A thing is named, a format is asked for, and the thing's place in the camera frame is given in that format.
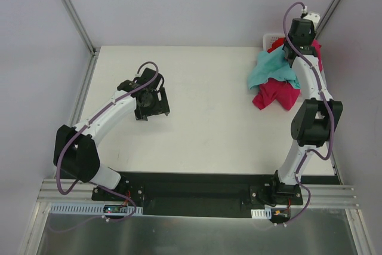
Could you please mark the white plastic laundry basket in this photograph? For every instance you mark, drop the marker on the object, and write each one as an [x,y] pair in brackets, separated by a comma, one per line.
[270,38]

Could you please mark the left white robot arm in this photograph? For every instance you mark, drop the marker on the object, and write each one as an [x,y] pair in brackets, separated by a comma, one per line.
[75,151]

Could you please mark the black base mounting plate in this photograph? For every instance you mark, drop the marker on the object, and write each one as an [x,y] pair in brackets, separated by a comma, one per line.
[225,208]

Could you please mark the magenta t shirt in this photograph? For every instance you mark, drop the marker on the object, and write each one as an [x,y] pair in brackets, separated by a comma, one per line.
[273,90]

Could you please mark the right white cable duct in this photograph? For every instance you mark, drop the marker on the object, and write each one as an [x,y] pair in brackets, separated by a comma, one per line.
[265,213]

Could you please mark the left white cable duct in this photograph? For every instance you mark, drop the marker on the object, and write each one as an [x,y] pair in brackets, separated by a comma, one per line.
[94,209]

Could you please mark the white cable duct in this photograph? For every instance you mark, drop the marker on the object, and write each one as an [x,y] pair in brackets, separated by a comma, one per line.
[265,213]
[94,209]

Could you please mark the teal t shirt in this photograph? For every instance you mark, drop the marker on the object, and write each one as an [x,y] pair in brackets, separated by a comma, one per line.
[272,65]

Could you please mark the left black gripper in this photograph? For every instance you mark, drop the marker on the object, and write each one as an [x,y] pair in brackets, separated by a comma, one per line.
[163,101]

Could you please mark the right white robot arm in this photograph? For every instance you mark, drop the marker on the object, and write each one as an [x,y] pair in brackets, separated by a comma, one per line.
[317,118]

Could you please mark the aluminium frame rail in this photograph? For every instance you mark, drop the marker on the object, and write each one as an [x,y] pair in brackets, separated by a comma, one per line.
[320,196]

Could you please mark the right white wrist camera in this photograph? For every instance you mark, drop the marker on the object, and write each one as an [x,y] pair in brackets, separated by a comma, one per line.
[312,16]

